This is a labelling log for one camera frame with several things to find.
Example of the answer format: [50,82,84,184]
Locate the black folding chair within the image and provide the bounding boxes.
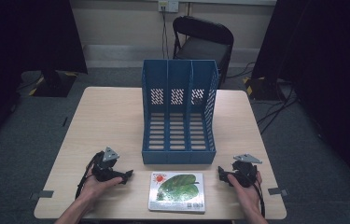
[172,15,235,90]

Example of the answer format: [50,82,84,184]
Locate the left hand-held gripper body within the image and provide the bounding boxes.
[91,147,124,183]

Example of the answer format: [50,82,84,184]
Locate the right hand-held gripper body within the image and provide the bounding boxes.
[231,152,263,189]

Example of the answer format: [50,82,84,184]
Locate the person's left hand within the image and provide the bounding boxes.
[81,174,124,204]

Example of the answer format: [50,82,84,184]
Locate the grey tape strip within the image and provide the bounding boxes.
[29,189,55,201]
[267,187,289,197]

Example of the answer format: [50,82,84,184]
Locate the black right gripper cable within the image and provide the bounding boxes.
[252,180,266,218]

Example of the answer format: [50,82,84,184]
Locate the person's right hand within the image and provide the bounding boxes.
[227,170,264,214]

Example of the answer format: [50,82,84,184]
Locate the black outlet cable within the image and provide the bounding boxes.
[161,5,170,60]

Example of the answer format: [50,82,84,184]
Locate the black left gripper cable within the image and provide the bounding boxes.
[75,151,105,200]

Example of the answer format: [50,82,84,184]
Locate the blue plastic file rack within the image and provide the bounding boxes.
[141,59,219,165]

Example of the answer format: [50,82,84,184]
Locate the green leaf picture book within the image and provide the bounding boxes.
[147,171,206,214]

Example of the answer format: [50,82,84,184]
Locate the black floor cables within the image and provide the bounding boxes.
[225,61,300,135]

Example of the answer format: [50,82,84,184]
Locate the black curtain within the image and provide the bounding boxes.
[251,0,350,200]
[0,0,89,157]

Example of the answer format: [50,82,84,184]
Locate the black stand base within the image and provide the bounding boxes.
[243,76,286,102]
[32,69,77,98]

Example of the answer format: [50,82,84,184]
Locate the white wall outlet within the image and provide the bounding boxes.
[158,0,180,14]

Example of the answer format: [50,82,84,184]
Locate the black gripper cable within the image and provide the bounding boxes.
[75,151,105,200]
[252,180,266,218]

